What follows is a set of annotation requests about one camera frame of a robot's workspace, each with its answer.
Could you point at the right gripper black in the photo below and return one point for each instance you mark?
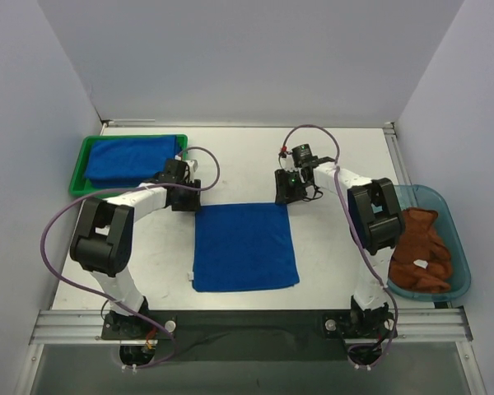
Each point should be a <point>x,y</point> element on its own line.
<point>288,191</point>

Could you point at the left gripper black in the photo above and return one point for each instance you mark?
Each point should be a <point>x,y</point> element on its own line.
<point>185,200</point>

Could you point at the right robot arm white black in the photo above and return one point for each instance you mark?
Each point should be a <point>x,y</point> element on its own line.
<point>375,222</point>

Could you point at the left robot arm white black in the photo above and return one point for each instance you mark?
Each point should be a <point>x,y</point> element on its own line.
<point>103,239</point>

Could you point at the folded blue towel stack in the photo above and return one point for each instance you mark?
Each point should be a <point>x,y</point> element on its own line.
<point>127,161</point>

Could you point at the green plastic tray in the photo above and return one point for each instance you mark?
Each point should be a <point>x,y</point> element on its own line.
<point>79,186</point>

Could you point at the rust orange towel in bin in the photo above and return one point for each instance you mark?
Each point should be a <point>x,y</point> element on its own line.
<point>421,261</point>

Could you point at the teal transparent plastic bin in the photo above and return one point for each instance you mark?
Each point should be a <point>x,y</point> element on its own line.
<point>426,198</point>

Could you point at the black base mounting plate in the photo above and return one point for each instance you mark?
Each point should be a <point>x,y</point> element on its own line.
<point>252,346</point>

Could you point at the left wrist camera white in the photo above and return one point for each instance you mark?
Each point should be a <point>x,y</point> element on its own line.
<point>188,165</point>

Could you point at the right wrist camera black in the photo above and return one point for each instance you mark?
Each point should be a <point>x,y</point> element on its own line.
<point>296,158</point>

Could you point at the aluminium back rail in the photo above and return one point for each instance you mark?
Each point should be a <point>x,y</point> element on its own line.
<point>153,123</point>

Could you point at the aluminium right side rail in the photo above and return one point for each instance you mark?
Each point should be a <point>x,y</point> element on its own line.
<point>400,168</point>

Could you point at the aluminium front frame rail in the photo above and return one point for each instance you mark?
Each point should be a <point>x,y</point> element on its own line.
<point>81,327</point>

